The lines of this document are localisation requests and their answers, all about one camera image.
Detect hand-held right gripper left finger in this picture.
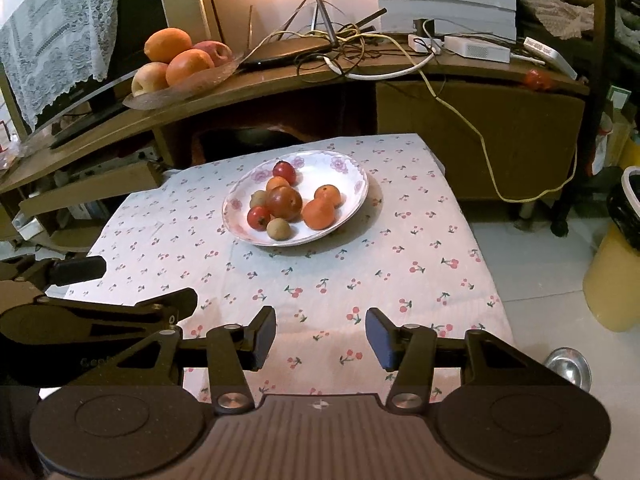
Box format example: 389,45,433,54
100,305,277,413

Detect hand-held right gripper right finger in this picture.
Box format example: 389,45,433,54
365,307,546,411

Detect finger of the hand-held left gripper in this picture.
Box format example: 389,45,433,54
0,287,198,343
0,255,107,288

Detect red tomato with stem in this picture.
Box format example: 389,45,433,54
247,206,272,231

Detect white floral plate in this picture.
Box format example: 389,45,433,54
222,150,370,247

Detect cherry print tablecloth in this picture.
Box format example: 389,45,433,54
60,133,516,406

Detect wooden drawer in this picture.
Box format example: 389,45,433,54
20,160,163,218

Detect dark red tomato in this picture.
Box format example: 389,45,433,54
265,186,303,222

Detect metal bowl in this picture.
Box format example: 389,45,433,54
544,346,592,391

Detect pale apple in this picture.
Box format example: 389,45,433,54
131,61,169,97

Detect white lace cloth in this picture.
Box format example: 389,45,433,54
0,0,118,131

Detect yellow trash bin black bag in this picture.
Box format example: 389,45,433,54
582,165,640,333

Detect wooden cabinet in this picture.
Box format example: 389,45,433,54
0,35,591,261

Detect red apple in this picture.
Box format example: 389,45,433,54
192,41,234,68

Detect black television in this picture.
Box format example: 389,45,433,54
0,0,166,151

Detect black router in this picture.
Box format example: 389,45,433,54
240,0,388,68

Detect white power adapter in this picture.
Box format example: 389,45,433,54
444,35,511,63

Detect white flat device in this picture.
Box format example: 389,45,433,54
522,37,578,81

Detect white crochet cloth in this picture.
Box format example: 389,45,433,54
520,0,596,41

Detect yellow cable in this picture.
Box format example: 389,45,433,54
385,35,578,206

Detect white cable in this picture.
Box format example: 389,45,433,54
295,52,433,81

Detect black cable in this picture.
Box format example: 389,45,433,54
295,20,382,77

